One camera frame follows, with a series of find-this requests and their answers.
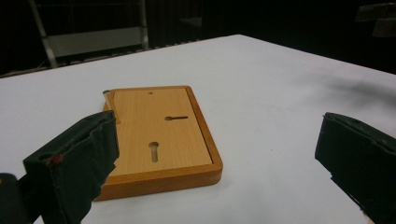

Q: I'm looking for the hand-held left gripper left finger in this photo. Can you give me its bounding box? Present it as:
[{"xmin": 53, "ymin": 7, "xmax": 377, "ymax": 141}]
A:
[{"xmin": 22, "ymin": 110, "xmax": 120, "ymax": 224}]

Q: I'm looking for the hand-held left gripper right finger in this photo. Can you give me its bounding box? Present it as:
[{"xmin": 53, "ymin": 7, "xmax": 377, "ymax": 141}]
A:
[{"xmin": 315, "ymin": 111, "xmax": 396, "ymax": 224}]

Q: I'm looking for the wooden picture frame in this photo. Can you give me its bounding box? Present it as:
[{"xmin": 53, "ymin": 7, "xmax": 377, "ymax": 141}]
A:
[{"xmin": 92, "ymin": 85, "xmax": 224, "ymax": 202}]

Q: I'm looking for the white table mat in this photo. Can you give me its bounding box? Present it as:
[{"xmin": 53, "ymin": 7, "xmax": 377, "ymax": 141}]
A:
[{"xmin": 0, "ymin": 34, "xmax": 396, "ymax": 224}]

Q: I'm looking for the dim grey equipment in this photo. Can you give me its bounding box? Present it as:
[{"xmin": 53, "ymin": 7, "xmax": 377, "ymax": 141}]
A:
[{"xmin": 355, "ymin": 2, "xmax": 396, "ymax": 39}]

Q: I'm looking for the metal floor rail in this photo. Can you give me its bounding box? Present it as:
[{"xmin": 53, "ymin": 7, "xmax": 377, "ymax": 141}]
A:
[{"xmin": 0, "ymin": 38, "xmax": 200, "ymax": 78}]

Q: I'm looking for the white metal desk frame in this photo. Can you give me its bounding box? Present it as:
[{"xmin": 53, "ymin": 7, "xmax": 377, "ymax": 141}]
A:
[{"xmin": 27, "ymin": 0, "xmax": 149, "ymax": 69}]

